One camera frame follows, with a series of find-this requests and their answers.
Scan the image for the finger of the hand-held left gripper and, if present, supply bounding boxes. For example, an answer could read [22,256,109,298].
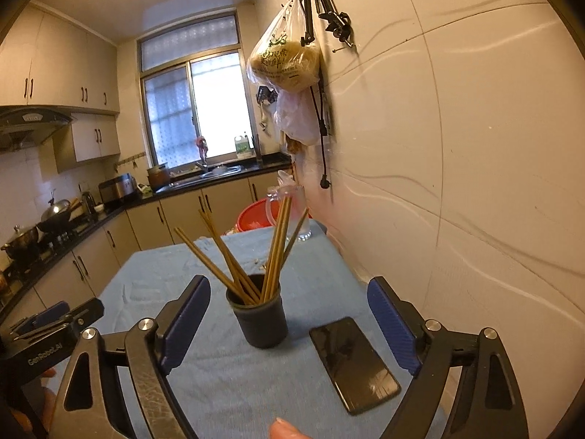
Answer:
[10,301,71,335]
[68,298,106,331]

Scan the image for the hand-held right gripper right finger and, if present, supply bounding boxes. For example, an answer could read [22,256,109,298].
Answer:
[367,277,531,439]

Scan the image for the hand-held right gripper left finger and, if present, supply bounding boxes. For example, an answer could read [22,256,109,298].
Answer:
[46,275,212,439]

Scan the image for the black utensil holder cup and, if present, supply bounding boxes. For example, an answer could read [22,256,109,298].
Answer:
[226,274,288,349]

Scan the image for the bundle of wooden chopsticks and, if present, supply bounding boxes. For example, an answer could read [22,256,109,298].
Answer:
[174,196,310,306]

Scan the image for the person's left hand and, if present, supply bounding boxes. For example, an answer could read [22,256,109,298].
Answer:
[39,367,59,427]

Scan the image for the person's right hand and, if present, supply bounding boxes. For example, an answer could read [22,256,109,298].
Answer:
[269,417,312,439]

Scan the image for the black smartphone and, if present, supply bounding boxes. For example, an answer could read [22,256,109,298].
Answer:
[309,316,402,416]

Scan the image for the blue towel tablecloth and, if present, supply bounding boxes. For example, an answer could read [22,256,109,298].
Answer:
[43,224,449,439]

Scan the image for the black gas stove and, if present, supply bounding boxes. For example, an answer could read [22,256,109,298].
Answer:
[0,222,99,281]

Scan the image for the steel cooking pot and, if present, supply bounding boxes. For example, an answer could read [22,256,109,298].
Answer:
[1,225,41,264]

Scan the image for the black wok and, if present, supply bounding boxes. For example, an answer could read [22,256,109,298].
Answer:
[37,198,83,233]

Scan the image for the red plastic basket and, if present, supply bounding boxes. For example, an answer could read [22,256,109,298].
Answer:
[237,199,314,233]

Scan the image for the silver rice cooker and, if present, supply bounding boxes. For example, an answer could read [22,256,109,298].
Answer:
[98,173,138,205]

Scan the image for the clear glass pitcher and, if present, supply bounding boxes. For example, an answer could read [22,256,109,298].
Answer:
[265,184,314,242]

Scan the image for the steel sink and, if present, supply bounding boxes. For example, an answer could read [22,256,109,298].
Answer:
[171,165,242,188]

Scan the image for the brown clay pot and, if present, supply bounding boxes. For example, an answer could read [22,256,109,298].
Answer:
[146,163,171,192]

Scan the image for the kitchen faucet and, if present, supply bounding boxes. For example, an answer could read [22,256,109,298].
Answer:
[195,136,210,174]

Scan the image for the black kitchen countertop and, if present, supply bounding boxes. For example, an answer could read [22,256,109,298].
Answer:
[0,155,293,316]

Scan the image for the kitchen range hood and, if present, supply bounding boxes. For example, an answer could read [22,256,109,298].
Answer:
[0,106,76,154]

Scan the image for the kitchen window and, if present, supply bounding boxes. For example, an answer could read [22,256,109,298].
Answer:
[137,14,259,170]

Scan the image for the beige upper cabinets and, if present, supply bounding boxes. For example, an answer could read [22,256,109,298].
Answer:
[0,2,122,175]

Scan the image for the bagged bread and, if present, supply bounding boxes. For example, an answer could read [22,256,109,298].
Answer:
[247,0,321,93]

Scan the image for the black power cable with plug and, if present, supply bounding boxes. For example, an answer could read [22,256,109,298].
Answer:
[310,86,334,191]

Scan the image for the wall socket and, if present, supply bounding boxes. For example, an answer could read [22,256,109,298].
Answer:
[320,91,337,138]

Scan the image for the black wall hook rack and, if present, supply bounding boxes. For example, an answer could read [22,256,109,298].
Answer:
[256,85,279,131]

